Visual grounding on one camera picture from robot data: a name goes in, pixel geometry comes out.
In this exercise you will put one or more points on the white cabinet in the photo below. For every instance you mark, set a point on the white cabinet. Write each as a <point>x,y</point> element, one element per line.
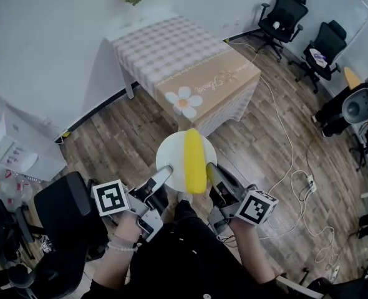
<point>46,157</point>

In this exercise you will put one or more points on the person's black clothing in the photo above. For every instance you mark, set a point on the person's black clothing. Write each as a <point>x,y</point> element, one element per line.
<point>187,260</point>

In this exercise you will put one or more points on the white power strip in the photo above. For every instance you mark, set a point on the white power strip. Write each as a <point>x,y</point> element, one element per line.
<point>311,182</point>
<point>335,269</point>

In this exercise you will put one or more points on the round wooden side table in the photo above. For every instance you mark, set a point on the round wooden side table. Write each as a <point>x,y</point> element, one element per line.
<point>352,76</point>

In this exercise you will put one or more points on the table with checkered cloth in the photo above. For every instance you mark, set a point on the table with checkered cloth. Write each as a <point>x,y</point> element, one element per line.
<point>128,81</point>

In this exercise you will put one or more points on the white vase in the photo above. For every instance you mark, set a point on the white vase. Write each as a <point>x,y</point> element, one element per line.
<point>131,12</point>

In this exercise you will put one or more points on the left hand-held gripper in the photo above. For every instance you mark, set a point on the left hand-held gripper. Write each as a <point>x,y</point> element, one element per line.
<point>110,198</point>

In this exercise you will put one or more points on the person's white shoe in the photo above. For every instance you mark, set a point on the person's white shoe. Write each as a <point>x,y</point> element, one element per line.
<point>185,197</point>

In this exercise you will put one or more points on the grey backpack rig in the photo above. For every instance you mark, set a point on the grey backpack rig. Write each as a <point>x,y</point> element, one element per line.
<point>357,106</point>

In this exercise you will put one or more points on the clear bags with red tags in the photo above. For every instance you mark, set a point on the clear bags with red tags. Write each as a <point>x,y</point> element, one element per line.
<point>15,185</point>

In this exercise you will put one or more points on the person's right forearm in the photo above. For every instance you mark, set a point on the person's right forearm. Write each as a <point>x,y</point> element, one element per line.
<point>252,254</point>

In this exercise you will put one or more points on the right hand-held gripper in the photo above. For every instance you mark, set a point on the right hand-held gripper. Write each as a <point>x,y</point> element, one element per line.
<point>254,209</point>

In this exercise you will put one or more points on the person's left forearm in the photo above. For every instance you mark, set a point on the person's left forearm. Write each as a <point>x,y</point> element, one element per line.
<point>118,266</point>

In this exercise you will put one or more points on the white purple cloth bundle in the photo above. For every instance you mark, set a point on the white purple cloth bundle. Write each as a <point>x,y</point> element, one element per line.
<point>317,56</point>

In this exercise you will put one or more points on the checked beige tablecloth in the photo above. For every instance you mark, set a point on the checked beige tablecloth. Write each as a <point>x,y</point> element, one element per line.
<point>177,51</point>

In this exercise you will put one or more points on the small white object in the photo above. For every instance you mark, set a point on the small white object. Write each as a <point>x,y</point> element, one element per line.
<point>276,25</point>

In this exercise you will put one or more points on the yellow corn cob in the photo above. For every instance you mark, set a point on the yellow corn cob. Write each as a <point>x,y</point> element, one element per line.
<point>195,164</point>

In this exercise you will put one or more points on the white round plate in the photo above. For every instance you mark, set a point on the white round plate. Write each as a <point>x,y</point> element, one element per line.
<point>170,154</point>

